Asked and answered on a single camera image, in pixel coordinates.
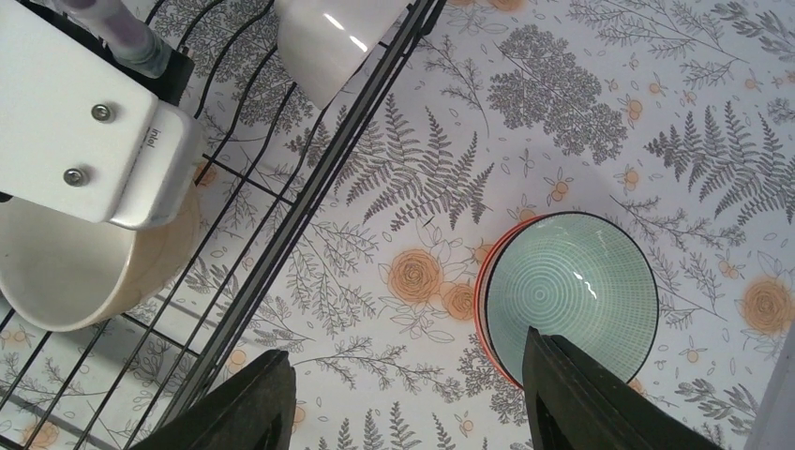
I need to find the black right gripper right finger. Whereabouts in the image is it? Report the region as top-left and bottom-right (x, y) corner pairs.
(522, 327), (719, 449)

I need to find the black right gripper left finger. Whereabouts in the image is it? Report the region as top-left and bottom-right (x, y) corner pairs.
(134, 350), (296, 450)

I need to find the teal striped bowl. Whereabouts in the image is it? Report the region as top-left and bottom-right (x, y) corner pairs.
(487, 211), (660, 385)

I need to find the orange patterned white bowl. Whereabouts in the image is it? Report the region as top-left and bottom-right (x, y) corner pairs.
(472, 215), (546, 389)

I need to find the cream floral bowl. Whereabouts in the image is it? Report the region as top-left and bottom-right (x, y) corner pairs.
(1, 187), (201, 332)

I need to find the black wire dish rack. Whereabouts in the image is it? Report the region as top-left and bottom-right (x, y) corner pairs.
(1, 1), (443, 449)

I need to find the white glossy bowl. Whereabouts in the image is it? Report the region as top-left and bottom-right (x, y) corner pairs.
(274, 0), (410, 109)

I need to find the floral patterned table mat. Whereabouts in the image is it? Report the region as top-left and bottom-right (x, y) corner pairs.
(0, 0), (795, 450)

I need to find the aluminium frame rail right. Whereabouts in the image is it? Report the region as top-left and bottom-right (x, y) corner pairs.
(744, 331), (794, 450)

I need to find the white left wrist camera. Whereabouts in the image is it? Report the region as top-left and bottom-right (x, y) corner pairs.
(1, 1), (204, 230)

